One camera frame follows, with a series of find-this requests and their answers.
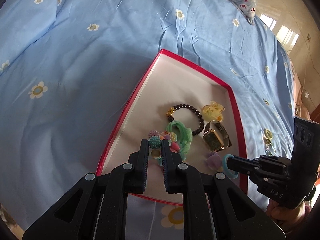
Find teal ring bangle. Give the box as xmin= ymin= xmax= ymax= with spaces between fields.
xmin=222 ymin=154 xmax=239 ymax=179

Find square gold wristwatch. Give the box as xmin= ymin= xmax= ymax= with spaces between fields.
xmin=203 ymin=121 xmax=232 ymax=152

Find green fabric scrunchie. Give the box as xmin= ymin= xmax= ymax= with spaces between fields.
xmin=166 ymin=121 xmax=193 ymax=161

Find colorful bead bracelet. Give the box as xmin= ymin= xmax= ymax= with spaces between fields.
xmin=147 ymin=129 xmax=181 ymax=167

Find red jewelry box tray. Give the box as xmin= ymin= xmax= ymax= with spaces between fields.
xmin=95 ymin=48 xmax=249 ymax=207

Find right hand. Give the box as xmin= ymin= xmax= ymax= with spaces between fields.
xmin=266 ymin=199 xmax=305 ymax=228

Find purple hair clip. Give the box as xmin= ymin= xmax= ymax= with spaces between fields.
xmin=205 ymin=152 xmax=223 ymax=172

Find yellow translucent hair clip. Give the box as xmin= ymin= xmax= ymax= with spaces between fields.
xmin=201 ymin=101 xmax=225 ymax=122

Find blue floral bedsheet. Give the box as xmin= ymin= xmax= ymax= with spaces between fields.
xmin=1 ymin=0 xmax=294 ymax=229

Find black camera module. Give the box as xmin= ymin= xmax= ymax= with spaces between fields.
xmin=291 ymin=116 xmax=319 ymax=174

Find crystal bead bracelet gold charm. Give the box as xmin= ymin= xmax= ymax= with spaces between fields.
xmin=263 ymin=129 xmax=277 ymax=156

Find black bead bracelet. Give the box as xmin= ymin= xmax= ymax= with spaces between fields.
xmin=165 ymin=103 xmax=205 ymax=137

